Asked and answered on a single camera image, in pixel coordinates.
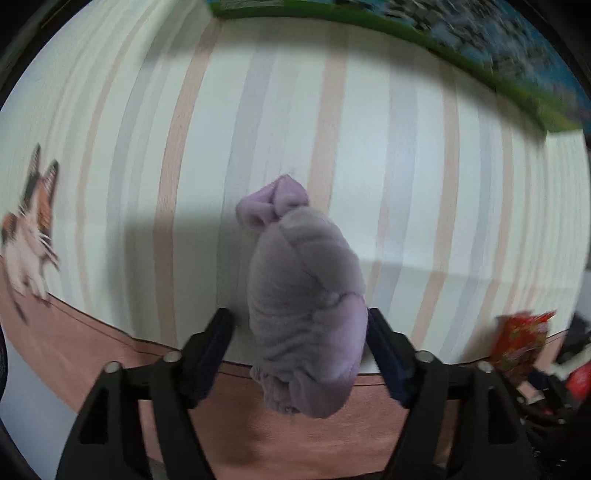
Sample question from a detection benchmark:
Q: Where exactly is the red snack bag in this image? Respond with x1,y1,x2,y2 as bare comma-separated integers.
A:
490,311,556,387

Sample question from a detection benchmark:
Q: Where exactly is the purple soft cloth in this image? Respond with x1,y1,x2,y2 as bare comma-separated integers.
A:
236,175,368,419

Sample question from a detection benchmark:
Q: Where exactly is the brown cardboard box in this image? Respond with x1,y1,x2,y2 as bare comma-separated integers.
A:
207,1,590,133

